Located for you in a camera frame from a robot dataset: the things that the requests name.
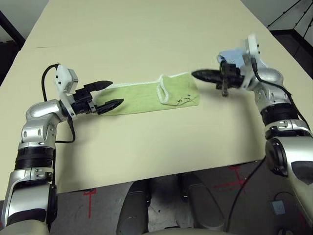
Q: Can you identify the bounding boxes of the black tripod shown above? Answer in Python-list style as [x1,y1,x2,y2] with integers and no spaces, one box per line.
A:
[267,0,313,38]

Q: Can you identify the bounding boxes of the dark grey robot leg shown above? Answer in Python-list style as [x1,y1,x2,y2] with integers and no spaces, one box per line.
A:
[116,180,153,235]
[180,172,226,233]

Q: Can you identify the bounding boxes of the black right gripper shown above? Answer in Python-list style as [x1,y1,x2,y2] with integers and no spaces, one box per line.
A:
[191,62,246,98]

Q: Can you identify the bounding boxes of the dark grey left robot leg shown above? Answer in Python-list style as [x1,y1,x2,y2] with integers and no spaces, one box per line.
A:
[116,180,153,235]

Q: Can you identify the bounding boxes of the green towel with white trim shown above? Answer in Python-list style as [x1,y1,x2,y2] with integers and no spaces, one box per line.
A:
[97,73,201,116]

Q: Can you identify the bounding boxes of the side table with black frame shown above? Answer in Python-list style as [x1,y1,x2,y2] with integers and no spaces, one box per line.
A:
[0,11,25,43]

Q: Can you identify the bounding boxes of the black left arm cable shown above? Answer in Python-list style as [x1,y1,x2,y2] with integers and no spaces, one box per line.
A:
[41,63,76,144]

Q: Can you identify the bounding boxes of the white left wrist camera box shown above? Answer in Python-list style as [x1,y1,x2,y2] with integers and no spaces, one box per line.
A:
[53,63,80,121]

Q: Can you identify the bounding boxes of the black platform box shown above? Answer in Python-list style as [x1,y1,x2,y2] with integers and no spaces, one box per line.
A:
[268,28,313,82]

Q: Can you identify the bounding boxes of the dark grey right robot leg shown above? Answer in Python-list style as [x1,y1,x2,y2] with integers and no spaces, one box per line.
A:
[180,172,226,233]

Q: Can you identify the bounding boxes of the beige robot torso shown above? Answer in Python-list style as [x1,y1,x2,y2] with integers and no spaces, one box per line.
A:
[143,226,221,235]

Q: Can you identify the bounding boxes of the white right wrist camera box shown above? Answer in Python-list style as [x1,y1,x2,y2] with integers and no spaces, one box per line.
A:
[241,35,260,89]

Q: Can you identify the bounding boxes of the grey floor box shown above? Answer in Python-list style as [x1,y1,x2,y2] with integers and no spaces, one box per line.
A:
[269,200,286,216]

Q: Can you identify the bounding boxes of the folded light blue towel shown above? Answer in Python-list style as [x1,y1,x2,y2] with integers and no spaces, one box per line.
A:
[217,47,246,69]

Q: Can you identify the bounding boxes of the black foam floor mat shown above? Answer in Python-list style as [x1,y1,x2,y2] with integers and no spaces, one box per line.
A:
[0,40,25,84]

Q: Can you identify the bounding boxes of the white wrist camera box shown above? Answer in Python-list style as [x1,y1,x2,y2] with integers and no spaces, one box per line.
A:
[241,35,260,89]
[53,63,80,121]

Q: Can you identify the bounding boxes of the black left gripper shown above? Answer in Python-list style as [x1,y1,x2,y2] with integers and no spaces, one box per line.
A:
[72,79,125,116]

